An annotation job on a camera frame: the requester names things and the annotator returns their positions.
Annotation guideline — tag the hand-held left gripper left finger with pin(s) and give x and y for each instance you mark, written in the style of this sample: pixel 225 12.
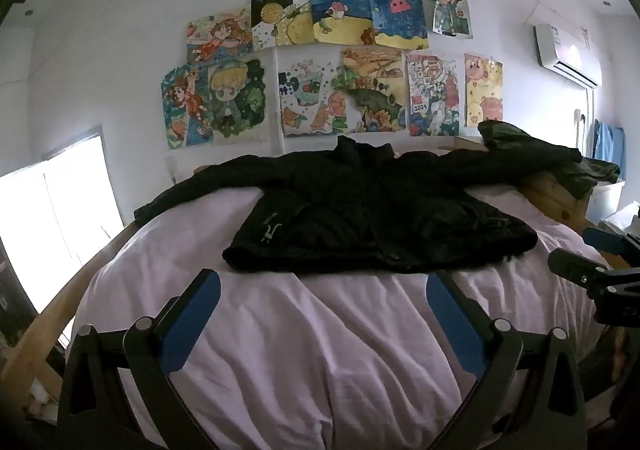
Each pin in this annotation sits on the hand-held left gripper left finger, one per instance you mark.
pixel 192 325

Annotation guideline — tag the blond character drawing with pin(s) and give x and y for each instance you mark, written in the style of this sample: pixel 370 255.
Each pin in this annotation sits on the blond character drawing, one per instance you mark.
pixel 236 97

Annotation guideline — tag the landscape with flowers drawing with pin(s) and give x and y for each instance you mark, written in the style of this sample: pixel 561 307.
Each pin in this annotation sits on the landscape with flowers drawing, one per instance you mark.
pixel 375 90

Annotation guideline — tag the wooden bed frame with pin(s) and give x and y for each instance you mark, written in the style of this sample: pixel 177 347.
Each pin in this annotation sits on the wooden bed frame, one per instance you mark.
pixel 547 195

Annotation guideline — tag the pink pigs drawing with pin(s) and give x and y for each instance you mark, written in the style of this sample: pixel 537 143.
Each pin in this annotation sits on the pink pigs drawing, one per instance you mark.
pixel 482 90

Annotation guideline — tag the red-haired figure green clothes drawing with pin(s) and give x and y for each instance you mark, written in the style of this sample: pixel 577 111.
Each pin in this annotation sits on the red-haired figure green clothes drawing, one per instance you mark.
pixel 445 5

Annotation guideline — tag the goldfish and oranges drawing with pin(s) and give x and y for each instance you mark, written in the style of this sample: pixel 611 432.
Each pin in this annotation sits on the goldfish and oranges drawing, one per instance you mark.
pixel 310 97

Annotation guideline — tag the fish on blue drawing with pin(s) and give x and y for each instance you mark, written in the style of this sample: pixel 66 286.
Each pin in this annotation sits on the fish on blue drawing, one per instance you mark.
pixel 340 10

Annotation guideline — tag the pink bed sheet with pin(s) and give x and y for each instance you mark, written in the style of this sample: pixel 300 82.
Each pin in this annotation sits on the pink bed sheet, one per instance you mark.
pixel 280 330

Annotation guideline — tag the pink jellyfish drawing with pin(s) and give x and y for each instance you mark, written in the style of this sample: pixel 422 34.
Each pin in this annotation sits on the pink jellyfish drawing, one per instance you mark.
pixel 397 12

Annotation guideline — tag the red-haired girl drawing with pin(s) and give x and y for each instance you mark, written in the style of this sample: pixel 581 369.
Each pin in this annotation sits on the red-haired girl drawing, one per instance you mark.
pixel 220 37

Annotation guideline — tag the dragon drawing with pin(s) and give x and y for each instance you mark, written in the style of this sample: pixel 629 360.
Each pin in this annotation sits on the dragon drawing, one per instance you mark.
pixel 432 95

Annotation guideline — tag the yellow moon drawing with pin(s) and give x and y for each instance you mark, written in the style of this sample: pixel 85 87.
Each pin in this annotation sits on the yellow moon drawing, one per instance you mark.
pixel 280 15

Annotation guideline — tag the white air conditioner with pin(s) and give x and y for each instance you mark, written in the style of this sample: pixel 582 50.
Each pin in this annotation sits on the white air conditioner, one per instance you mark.
pixel 565 52

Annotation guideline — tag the white storage box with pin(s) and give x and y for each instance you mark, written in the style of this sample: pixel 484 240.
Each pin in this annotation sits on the white storage box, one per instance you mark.
pixel 605 202

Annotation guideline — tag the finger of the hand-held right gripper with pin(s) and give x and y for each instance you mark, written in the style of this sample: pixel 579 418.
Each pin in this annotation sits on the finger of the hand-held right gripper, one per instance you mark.
pixel 570 264
pixel 607 241

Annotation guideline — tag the bright window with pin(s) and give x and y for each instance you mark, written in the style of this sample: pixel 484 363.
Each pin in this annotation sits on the bright window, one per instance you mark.
pixel 55 210

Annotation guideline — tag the dark green cloth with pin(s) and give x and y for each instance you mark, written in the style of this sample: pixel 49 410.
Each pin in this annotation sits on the dark green cloth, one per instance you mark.
pixel 590 175

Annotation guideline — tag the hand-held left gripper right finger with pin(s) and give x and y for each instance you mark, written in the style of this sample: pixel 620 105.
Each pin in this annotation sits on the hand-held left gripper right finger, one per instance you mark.
pixel 452 325

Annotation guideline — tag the blue cloth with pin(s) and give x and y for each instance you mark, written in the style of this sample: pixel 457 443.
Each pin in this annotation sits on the blue cloth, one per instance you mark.
pixel 609 145

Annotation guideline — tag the black jacket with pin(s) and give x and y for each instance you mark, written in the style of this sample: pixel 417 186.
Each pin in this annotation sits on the black jacket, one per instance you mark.
pixel 380 215

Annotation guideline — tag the orange-haired mermaid drawing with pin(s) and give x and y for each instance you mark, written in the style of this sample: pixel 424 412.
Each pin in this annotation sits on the orange-haired mermaid drawing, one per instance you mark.
pixel 184 105

